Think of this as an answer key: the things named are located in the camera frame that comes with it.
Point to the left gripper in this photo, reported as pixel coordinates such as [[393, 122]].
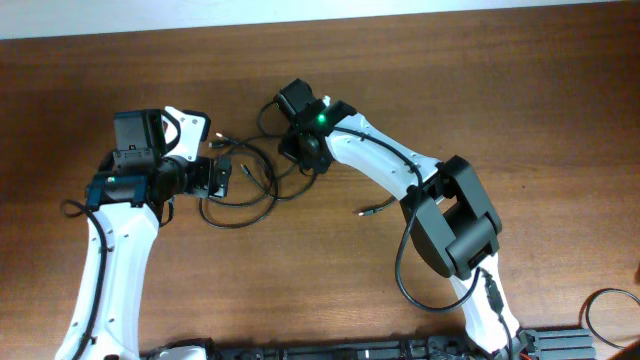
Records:
[[204, 187]]

